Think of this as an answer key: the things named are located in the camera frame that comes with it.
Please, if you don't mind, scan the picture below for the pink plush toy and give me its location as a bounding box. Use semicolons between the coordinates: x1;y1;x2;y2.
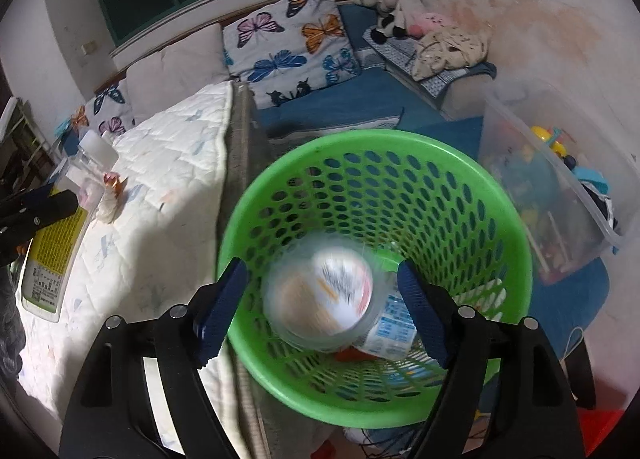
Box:
407;12;448;37

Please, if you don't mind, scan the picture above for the clear plastic storage bin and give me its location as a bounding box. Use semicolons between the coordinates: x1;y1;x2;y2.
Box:
477;79;628;287

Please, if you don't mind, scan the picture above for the white blue milk carton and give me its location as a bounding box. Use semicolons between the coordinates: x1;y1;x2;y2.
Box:
357;289;418;360

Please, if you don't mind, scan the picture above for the black white cow plush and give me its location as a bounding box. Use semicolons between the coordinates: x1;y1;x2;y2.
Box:
354;0;423;44

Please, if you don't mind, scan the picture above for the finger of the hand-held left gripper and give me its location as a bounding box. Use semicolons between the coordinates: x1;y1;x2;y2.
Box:
0;186;55;217
0;190;80;265

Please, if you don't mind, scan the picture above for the butterfly print pillow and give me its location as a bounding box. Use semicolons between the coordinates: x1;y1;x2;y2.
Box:
222;0;362;107
65;79;136;140

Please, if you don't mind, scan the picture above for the blue white striped mat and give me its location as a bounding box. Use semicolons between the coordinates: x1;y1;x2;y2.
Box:
362;28;498;100

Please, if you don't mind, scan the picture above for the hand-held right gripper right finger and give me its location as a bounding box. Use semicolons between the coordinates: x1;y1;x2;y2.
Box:
397;260;587;459

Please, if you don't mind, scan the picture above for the red plastic object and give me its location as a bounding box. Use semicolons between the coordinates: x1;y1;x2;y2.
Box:
582;409;631;457

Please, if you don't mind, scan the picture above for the blue sofa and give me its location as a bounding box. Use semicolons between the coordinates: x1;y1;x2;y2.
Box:
255;4;496;140

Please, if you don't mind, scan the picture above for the cream spotted cloth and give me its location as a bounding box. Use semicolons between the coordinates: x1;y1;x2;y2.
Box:
411;24;492;81

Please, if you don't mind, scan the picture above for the green plastic basket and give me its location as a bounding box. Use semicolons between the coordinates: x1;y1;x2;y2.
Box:
216;129;533;429

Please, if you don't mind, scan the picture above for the clear bottle yellow label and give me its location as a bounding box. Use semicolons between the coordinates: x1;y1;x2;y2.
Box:
21;130;120;324

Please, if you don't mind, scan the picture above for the metal shelf rack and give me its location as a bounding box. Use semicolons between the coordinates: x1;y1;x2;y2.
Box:
0;96;56;190

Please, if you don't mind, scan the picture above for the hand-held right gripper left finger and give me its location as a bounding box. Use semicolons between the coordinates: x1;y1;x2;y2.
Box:
59;258;249;459

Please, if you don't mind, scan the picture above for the white crumpled tissue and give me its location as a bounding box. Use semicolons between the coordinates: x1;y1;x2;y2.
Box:
95;189;121;224

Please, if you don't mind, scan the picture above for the pile of plastic toys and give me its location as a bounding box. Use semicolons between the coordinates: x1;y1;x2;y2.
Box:
487;125;621;285

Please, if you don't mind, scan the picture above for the beige pillow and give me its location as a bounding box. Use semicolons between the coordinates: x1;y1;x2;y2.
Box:
125;23;230;122

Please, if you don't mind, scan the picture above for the cream quilted blanket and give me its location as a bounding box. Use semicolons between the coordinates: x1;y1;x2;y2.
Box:
15;82;261;459

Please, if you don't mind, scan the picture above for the blue floor mat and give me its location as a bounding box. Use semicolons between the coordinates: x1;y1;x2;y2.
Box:
520;254;612;370

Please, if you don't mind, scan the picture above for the clear plastic cup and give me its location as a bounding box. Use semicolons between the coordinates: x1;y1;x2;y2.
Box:
265;234;396;352

